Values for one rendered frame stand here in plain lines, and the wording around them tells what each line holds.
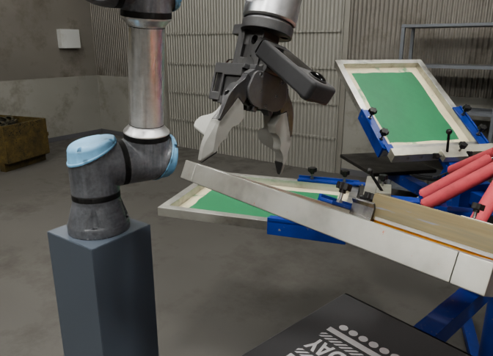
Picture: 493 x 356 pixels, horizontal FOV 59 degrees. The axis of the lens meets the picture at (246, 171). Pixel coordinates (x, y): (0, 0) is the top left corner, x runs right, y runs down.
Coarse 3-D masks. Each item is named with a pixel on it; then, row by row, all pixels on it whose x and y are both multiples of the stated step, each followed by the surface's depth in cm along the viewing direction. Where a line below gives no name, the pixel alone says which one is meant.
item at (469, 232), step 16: (384, 208) 120; (400, 208) 117; (416, 208) 114; (432, 208) 112; (400, 224) 116; (416, 224) 113; (432, 224) 110; (448, 224) 108; (464, 224) 105; (480, 224) 103; (464, 240) 104; (480, 240) 102
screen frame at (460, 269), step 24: (192, 168) 86; (240, 192) 75; (264, 192) 72; (288, 192) 106; (288, 216) 67; (312, 216) 64; (336, 216) 61; (360, 240) 58; (384, 240) 56; (408, 240) 53; (408, 264) 53; (432, 264) 51; (456, 264) 49; (480, 264) 47; (480, 288) 47
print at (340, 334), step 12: (336, 324) 113; (324, 336) 109; (336, 336) 109; (348, 336) 109; (360, 336) 109; (300, 348) 104; (312, 348) 104; (324, 348) 104; (336, 348) 104; (348, 348) 104; (360, 348) 104; (372, 348) 104; (384, 348) 104
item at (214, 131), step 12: (240, 108) 56; (204, 120) 57; (216, 120) 54; (228, 120) 55; (240, 120) 56; (204, 132) 56; (216, 132) 54; (228, 132) 55; (204, 144) 54; (216, 144) 54; (204, 156) 54
